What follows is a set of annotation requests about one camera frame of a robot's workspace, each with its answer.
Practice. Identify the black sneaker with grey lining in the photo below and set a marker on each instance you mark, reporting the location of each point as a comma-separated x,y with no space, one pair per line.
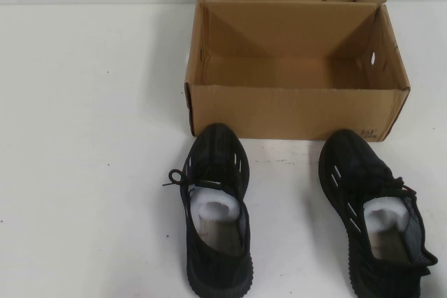
349,162

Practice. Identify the brown cardboard shoe box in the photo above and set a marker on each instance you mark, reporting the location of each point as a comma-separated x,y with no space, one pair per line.
279,113

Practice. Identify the white foam shoe insert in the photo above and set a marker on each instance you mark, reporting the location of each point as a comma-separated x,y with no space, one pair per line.
374,215
202,207

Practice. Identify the black sneaker with looped lace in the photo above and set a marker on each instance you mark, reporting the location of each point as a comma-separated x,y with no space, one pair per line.
216,148

